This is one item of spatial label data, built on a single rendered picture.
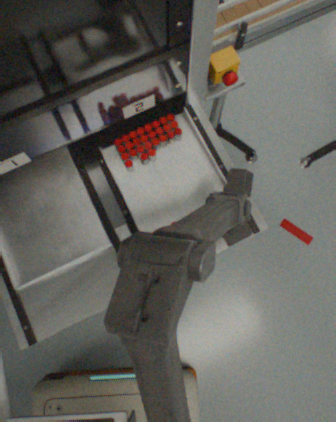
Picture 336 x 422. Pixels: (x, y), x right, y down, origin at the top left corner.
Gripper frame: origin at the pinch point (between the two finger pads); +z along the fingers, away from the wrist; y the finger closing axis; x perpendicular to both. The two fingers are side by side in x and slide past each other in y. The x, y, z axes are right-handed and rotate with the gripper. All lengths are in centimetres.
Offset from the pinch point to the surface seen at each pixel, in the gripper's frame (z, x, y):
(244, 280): 91, -12, -16
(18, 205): 2, 46, 31
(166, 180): 2.4, 7.7, 18.9
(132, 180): 2.4, 15.9, 23.1
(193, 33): -32.6, -7.5, 35.5
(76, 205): 2.2, 32.2, 23.5
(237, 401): 90, 15, -58
